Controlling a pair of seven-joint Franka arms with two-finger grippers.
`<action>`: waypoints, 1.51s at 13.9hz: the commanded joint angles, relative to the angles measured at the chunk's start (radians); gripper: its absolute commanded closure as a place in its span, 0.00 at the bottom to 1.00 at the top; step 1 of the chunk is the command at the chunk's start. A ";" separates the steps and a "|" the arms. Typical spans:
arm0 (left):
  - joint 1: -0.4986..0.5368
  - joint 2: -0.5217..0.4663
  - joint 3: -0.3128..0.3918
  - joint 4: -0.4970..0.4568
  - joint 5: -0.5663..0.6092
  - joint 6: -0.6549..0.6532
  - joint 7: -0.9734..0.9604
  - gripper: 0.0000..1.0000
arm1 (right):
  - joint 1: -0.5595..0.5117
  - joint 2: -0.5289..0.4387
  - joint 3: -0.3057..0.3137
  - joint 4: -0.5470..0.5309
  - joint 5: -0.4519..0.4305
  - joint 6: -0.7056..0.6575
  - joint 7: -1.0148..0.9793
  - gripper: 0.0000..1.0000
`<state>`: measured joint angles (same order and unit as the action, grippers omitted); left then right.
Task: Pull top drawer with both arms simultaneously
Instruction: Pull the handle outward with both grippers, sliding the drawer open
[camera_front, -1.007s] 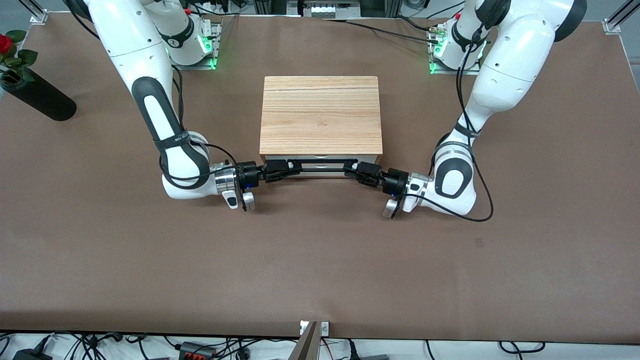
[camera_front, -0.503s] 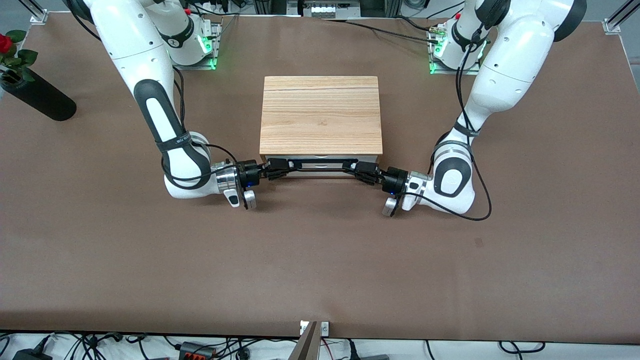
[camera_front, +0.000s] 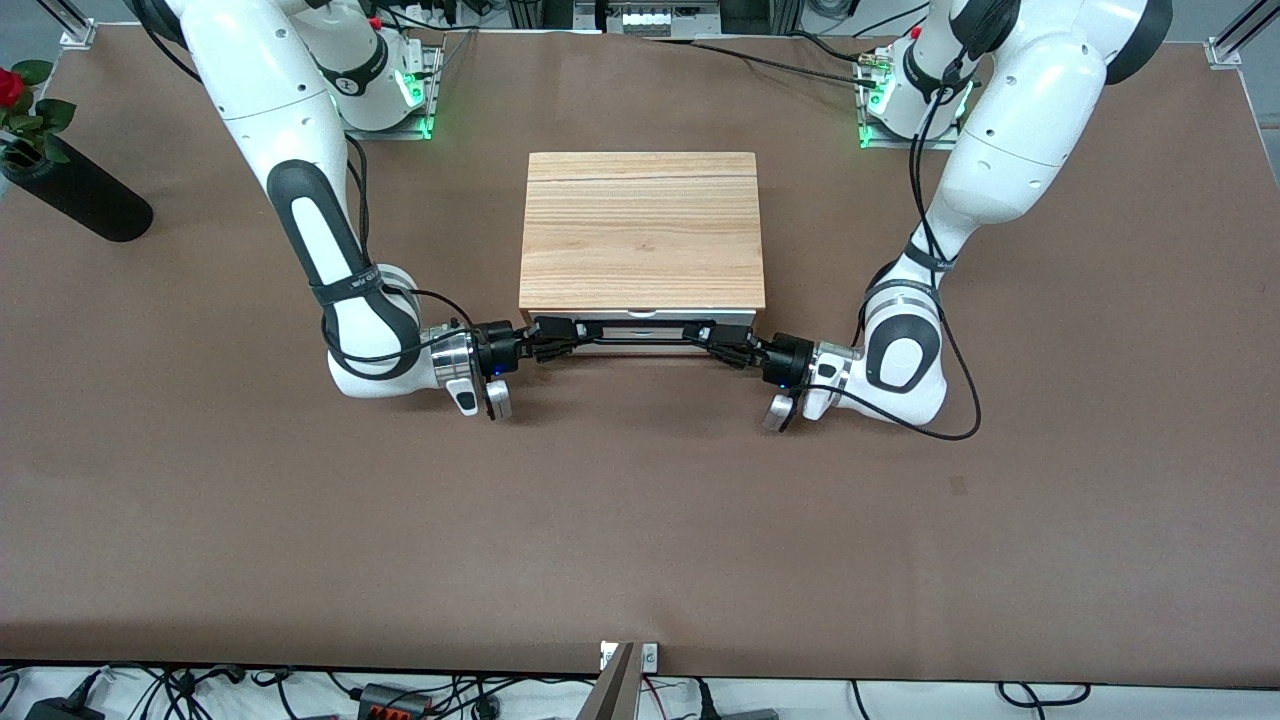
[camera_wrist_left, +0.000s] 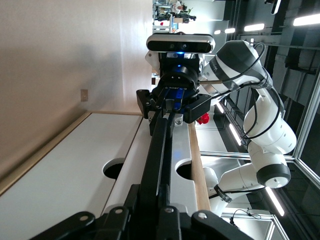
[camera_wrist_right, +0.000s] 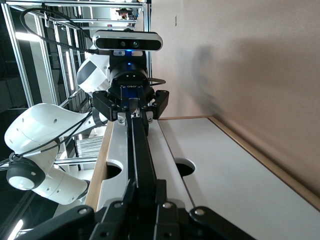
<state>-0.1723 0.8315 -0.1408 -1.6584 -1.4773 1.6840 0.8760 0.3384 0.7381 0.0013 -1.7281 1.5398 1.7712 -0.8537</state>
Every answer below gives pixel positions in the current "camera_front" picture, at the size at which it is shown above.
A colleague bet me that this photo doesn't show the light wooden drawer cabinet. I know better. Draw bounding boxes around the light wooden drawer cabinet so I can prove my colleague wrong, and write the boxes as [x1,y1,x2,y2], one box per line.
[518,151,768,353]

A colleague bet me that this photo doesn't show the silver metal device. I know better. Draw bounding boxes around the silver metal device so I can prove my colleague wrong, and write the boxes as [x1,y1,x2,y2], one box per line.
[598,0,723,40]

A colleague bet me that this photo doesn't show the black adapter with orange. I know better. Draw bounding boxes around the black adapter with orange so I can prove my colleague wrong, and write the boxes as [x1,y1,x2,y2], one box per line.
[355,682,434,720]

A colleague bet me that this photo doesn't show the black ribbed vase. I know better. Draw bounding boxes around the black ribbed vase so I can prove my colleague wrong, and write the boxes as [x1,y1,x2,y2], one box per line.
[0,148,155,244]

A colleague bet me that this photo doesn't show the red rose with leaves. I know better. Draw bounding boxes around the red rose with leaves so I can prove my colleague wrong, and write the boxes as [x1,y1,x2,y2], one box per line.
[0,59,78,167]

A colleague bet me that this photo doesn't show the black power adapter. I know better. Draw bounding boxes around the black power adapter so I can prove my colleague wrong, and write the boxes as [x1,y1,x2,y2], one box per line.
[24,696,107,720]

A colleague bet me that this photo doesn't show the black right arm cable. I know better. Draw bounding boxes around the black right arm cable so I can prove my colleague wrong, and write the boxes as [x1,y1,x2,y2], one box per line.
[318,130,479,367]

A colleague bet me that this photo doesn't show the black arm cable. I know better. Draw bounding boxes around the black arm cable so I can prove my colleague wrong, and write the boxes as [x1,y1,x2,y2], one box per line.
[318,130,479,367]
[800,40,983,443]

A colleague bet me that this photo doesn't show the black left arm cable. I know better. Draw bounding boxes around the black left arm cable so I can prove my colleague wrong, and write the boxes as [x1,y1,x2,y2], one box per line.
[800,40,983,443]

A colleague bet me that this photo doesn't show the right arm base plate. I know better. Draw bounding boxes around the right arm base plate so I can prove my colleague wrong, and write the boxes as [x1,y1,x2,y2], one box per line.
[338,28,447,142]

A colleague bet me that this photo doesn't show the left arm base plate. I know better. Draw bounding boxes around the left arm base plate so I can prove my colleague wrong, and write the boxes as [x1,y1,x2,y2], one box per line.
[853,48,977,152]

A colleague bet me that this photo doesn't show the black cable across table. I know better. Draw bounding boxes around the black cable across table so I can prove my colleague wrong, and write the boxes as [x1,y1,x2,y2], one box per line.
[640,34,886,89]

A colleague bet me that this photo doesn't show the small silver metal bracket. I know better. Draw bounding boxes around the small silver metal bracket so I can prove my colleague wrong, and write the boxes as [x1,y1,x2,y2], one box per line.
[599,641,662,674]

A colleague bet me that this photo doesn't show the grey slanted post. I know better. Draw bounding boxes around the grey slanted post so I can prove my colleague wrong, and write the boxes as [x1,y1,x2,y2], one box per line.
[574,641,641,720]

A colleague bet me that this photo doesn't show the black floor cable loop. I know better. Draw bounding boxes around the black floor cable loop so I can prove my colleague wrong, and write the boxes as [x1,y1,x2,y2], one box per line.
[996,681,1093,713]

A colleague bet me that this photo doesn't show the black tangled floor cables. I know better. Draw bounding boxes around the black tangled floor cables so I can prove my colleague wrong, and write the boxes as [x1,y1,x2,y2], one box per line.
[100,664,361,720]

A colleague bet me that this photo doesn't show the aluminium frame corner foot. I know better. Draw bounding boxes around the aluminium frame corner foot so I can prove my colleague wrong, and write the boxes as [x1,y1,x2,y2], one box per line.
[1204,0,1280,69]
[40,0,99,49]

